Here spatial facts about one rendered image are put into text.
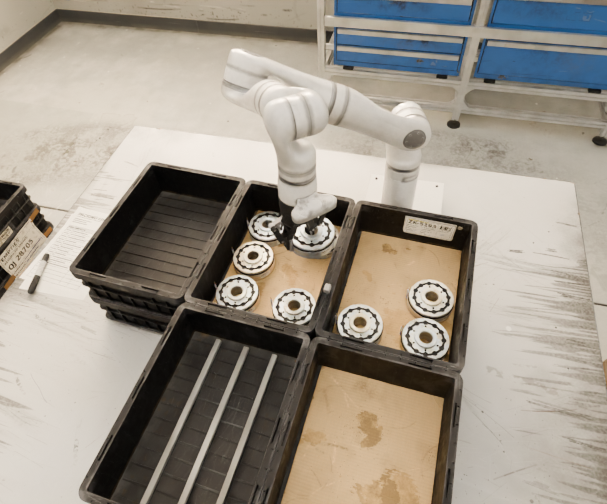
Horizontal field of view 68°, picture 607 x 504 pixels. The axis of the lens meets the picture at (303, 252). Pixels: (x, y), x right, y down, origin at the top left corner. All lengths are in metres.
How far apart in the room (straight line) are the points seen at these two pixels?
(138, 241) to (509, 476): 1.05
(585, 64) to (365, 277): 2.06
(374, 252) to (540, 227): 0.57
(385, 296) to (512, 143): 2.03
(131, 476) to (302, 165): 0.67
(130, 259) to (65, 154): 1.99
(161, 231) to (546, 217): 1.15
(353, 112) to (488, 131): 2.04
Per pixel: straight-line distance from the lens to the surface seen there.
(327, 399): 0.99
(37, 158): 3.27
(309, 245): 0.96
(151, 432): 1.03
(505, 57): 2.84
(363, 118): 1.09
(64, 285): 1.48
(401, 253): 1.19
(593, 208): 2.78
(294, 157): 0.77
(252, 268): 1.13
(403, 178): 1.25
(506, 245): 1.46
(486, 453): 1.15
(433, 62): 2.84
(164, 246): 1.27
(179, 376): 1.06
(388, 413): 0.99
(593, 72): 2.96
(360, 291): 1.11
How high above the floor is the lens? 1.76
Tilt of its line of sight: 52 degrees down
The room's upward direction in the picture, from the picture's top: 4 degrees counter-clockwise
